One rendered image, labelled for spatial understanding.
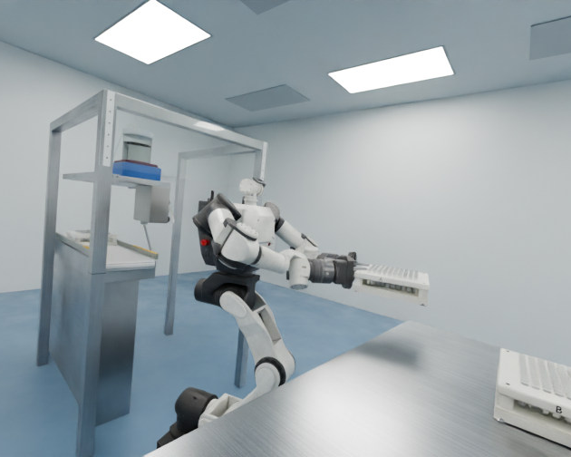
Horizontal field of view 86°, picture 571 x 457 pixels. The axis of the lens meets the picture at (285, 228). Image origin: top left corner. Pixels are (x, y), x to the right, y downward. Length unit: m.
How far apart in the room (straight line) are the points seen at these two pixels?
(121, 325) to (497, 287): 3.72
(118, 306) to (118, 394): 0.52
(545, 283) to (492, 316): 0.62
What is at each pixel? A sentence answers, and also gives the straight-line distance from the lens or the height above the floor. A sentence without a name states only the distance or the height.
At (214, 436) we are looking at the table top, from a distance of 0.61.
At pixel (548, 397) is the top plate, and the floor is 0.97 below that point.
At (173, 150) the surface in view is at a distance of 1.79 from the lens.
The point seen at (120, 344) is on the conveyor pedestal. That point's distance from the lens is 2.07.
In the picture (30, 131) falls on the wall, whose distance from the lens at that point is 4.98.
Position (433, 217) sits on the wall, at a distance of 4.28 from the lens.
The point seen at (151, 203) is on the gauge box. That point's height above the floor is 1.25.
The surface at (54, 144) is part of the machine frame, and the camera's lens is 2.75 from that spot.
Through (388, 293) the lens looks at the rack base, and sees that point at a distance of 1.12.
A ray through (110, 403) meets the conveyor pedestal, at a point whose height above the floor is 0.10.
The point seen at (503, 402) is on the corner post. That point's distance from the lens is 0.82.
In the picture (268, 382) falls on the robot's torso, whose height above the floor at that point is 0.58.
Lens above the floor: 1.27
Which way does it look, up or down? 3 degrees down
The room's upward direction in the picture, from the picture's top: 5 degrees clockwise
